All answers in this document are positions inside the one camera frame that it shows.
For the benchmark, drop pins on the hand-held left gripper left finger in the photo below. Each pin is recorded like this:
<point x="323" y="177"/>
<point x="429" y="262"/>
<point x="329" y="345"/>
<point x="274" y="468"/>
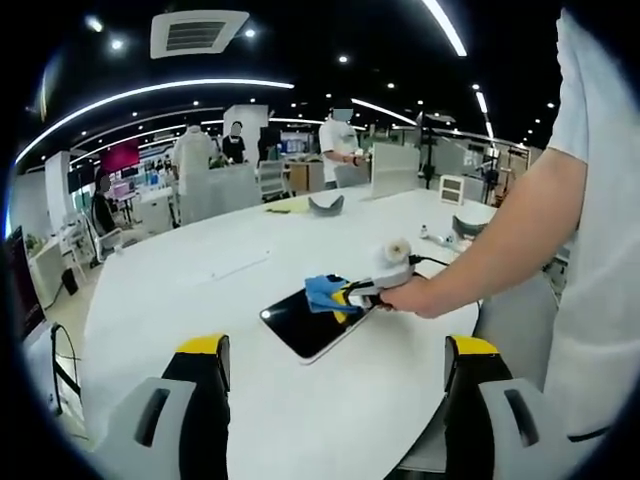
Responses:
<point x="165" y="430"/>

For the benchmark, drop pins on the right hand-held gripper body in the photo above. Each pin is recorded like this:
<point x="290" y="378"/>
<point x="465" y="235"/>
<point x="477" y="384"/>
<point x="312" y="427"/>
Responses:
<point x="397" y="267"/>

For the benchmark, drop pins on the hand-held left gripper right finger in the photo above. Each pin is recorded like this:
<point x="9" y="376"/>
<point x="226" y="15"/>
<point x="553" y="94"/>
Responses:
<point x="505" y="430"/>

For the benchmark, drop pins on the blue cleaning cloth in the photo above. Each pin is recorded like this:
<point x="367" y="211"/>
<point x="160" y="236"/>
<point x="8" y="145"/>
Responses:
<point x="320" y="292"/>

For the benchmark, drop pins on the person's right hand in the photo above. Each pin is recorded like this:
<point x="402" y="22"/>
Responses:
<point x="415" y="300"/>

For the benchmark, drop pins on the small white bottle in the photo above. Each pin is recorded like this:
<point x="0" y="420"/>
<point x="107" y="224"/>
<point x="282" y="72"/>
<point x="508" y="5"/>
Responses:
<point x="425" y="231"/>

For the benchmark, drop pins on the small white table item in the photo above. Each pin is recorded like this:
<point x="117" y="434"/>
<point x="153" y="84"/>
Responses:
<point x="444" y="239"/>

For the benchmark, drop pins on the grey curved headset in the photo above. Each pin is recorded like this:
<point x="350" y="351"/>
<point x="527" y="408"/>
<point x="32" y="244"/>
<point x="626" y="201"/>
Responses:
<point x="326" y="207"/>
<point x="470" y="226"/>

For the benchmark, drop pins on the white framed box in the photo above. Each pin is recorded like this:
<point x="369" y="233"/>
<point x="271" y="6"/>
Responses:
<point x="451" y="191"/>

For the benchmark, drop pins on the frosted desk partition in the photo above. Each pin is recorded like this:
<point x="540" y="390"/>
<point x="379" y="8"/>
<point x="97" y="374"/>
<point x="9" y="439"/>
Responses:
<point x="220" y="195"/>
<point x="395" y="170"/>

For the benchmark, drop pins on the yellow paper sheet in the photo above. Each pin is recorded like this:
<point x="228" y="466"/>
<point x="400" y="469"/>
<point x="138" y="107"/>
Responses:
<point x="285" y="208"/>

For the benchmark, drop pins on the black tripod stand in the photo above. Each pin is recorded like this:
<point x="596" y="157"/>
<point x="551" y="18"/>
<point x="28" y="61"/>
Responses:
<point x="427" y="150"/>

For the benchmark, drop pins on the white mesh chair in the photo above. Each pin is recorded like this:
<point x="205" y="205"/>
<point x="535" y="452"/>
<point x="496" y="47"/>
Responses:
<point x="274" y="180"/>

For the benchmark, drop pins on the black floor bin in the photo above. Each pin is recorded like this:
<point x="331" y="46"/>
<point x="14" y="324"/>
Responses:
<point x="70" y="281"/>

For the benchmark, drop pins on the white office chair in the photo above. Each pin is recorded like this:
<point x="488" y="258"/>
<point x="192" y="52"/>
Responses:
<point x="107" y="247"/>

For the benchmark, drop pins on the white covered stand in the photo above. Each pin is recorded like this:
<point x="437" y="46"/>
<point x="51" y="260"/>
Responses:
<point x="195" y="150"/>

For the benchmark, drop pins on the ceiling air vent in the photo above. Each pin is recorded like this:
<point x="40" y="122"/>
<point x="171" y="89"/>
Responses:
<point x="197" y="34"/>

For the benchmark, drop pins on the red wall screen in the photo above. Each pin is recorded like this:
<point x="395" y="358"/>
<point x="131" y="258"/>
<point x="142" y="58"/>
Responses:
<point x="120" y="155"/>

